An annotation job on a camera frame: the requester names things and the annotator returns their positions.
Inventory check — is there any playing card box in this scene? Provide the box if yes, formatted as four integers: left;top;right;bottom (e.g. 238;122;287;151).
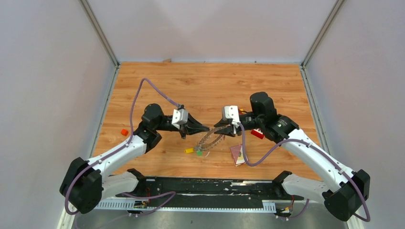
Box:
229;145;245;167

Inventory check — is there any slotted white cable duct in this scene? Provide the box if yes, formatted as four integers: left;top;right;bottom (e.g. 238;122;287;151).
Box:
95;199;277;213

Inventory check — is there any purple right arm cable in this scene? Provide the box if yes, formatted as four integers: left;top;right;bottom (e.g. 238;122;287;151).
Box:
238;122;371;222

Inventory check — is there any key with yellow tag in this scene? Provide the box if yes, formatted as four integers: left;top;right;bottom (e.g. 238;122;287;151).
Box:
184;148;195;154

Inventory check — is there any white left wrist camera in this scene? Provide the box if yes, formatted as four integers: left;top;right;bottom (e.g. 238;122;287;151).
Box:
171;109;189;126

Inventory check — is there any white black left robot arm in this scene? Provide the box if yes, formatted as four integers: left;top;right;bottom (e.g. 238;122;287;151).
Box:
59;104;210;215

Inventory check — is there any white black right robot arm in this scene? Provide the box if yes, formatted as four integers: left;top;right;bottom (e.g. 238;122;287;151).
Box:
215;92;371;222

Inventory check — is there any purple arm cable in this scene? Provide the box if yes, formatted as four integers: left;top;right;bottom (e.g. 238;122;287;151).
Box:
64;78;183;229
238;122;371;222

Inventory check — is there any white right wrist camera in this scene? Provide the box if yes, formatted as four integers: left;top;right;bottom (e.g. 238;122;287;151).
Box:
222;105;240;127

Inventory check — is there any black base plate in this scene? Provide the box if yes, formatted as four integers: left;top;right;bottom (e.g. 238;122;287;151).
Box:
130;177;304;208

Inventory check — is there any red white toy brick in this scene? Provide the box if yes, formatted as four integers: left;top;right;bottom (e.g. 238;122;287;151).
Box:
251;129;265;139

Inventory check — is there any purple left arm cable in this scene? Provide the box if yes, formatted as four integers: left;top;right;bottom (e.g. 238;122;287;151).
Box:
64;78;183;229

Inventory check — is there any small orange brick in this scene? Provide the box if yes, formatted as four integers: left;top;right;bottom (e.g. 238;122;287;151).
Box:
120;129;129;136

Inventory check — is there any toy brick car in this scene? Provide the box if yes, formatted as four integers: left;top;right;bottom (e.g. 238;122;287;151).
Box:
238;109;250;115

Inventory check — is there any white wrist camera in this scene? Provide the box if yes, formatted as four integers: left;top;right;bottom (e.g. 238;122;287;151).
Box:
222;105;240;127
171;109;189;126

